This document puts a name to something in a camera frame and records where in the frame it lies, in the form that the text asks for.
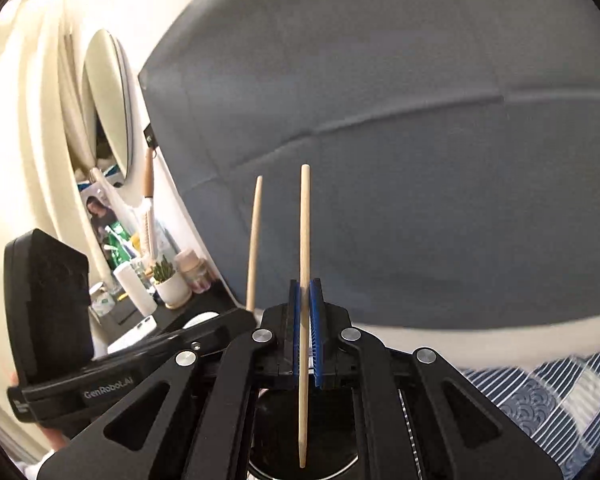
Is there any black utensil cup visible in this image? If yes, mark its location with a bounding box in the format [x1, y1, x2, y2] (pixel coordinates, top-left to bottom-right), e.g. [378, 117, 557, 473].
[247, 383, 364, 480]

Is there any beige candle jar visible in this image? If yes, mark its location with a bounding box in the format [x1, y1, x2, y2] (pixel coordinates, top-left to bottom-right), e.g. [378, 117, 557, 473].
[174, 249, 214, 294]

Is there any wooden chopstick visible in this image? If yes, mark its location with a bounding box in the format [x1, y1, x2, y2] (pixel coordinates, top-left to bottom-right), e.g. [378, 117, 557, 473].
[298, 164, 311, 469]
[246, 176, 263, 312]

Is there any oval white mirror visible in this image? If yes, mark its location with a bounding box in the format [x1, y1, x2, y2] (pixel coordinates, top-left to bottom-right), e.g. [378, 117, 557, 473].
[82, 29, 132, 181]

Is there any grey fabric sofa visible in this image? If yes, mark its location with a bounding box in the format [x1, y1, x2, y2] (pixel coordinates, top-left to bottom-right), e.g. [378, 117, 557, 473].
[140, 0, 600, 330]

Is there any white pot succulent plant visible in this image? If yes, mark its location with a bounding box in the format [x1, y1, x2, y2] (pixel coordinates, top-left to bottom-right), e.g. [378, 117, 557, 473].
[151, 256, 193, 310]

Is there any white bottle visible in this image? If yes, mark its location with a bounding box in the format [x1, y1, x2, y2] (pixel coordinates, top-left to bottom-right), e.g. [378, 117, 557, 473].
[114, 261, 158, 316]

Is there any wooden handled brush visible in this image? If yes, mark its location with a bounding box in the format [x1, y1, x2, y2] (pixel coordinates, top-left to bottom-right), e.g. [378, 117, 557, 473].
[140, 148, 157, 260]

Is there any blue white patterned tablecloth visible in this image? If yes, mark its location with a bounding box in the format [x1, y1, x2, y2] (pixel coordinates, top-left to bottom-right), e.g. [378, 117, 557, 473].
[462, 352, 600, 479]

